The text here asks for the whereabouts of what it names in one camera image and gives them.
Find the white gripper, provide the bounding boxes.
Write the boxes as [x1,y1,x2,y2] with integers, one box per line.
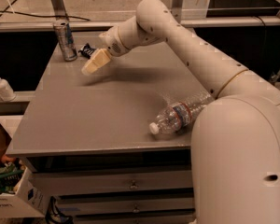
[81,26,130,76]

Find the dark blue rxbar wrapper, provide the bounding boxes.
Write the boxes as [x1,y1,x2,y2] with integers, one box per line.
[78,43,96,59]

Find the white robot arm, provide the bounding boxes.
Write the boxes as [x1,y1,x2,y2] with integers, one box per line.
[82,0,280,224]

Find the silver blue redbull can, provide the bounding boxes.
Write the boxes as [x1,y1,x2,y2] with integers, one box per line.
[53,20,77,62]

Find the grey drawer cabinet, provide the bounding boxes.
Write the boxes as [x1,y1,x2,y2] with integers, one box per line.
[7,43,202,224]

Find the clear plastic water bottle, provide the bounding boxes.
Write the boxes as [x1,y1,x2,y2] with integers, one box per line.
[149,91,214,134]

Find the white pump dispenser bottle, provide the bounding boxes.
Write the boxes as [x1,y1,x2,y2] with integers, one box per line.
[0,78,16,102]

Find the green snack bags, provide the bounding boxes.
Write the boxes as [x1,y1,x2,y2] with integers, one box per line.
[0,162,24,194]

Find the white cardboard box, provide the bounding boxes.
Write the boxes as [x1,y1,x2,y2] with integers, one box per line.
[0,116,49,218]

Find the grey metal rail frame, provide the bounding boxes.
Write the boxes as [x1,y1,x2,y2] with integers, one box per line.
[0,0,280,32]

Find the black cable bundle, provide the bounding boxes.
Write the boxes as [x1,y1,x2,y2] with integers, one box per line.
[45,195,75,224]

